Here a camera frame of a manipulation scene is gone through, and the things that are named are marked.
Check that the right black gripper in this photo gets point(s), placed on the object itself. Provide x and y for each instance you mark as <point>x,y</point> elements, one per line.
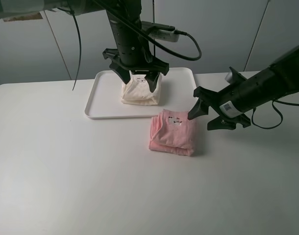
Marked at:
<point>207,98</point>

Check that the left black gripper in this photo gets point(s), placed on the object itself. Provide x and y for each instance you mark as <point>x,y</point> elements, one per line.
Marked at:
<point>137,63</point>

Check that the cream white towel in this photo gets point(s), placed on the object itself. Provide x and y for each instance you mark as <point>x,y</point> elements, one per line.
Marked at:
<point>137,92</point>

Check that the pink towel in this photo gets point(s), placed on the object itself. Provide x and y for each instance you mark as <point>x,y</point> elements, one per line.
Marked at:
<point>173,132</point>

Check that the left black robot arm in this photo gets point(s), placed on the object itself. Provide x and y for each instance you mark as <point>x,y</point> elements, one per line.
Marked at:
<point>123,17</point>

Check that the right grey black robot arm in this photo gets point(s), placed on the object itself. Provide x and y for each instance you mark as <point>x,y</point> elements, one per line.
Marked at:
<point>279,79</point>

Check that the white rectangular plastic tray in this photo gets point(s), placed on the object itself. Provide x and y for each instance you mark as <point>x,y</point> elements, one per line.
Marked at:
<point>104,101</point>

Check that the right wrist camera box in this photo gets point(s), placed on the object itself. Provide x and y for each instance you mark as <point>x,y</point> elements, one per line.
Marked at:
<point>234,77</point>

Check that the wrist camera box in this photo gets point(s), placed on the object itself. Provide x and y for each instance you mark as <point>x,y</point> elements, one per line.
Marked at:
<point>234,77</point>
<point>160,31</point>

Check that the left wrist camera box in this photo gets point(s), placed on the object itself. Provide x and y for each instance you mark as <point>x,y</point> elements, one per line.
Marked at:
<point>160,31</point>

